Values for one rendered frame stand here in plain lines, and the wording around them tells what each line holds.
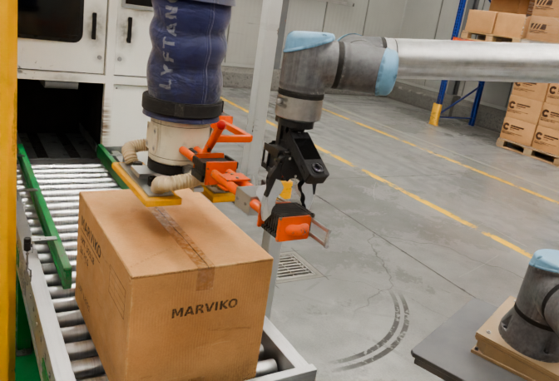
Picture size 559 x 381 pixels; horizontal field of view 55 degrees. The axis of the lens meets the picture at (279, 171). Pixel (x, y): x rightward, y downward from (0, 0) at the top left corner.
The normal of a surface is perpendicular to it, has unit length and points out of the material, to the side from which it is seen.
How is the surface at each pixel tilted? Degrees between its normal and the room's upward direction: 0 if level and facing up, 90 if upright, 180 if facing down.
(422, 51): 63
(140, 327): 90
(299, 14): 90
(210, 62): 107
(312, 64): 89
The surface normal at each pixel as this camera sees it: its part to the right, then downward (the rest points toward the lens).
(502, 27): -0.89, 0.04
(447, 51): 0.07, -0.18
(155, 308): 0.51, 0.32
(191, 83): 0.33, 0.08
